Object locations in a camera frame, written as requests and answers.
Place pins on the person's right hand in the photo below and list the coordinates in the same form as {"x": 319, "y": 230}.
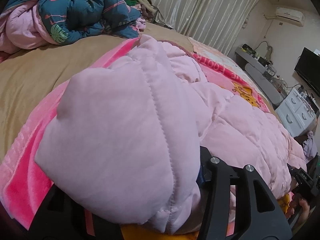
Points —
{"x": 300, "y": 210}

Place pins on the grey cluttered shelf desk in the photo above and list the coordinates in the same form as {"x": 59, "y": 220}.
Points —
{"x": 257, "y": 72}

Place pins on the lilac garment on chair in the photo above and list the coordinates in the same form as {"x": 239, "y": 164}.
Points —
{"x": 309, "y": 147}

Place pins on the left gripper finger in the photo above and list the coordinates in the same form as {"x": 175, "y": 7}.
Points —
{"x": 239, "y": 204}

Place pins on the navy flamingo print duvet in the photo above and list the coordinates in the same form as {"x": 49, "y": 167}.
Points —
{"x": 32, "y": 23}

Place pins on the pink quilted jacket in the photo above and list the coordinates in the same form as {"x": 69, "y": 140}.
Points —
{"x": 150, "y": 129}

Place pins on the black flat screen television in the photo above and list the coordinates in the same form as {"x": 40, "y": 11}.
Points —
{"x": 308, "y": 68}

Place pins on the pink cartoon fleece blanket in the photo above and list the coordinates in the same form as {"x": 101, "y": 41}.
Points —
{"x": 30, "y": 174}

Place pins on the white air conditioner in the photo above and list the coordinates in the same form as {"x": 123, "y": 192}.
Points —
{"x": 291, "y": 16}

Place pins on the peach patterned blanket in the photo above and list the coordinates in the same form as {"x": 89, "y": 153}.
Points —
{"x": 222, "y": 59}

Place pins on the pile of folded clothes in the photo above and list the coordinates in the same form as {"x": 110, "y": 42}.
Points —
{"x": 147, "y": 10}

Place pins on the beige striped curtain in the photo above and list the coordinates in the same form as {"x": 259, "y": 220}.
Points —
{"x": 215, "y": 23}

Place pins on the white drawer cabinet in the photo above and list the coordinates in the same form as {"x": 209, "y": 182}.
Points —
{"x": 296, "y": 114}

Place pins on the tan bed sheet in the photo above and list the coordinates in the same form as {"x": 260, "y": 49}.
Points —
{"x": 29, "y": 75}

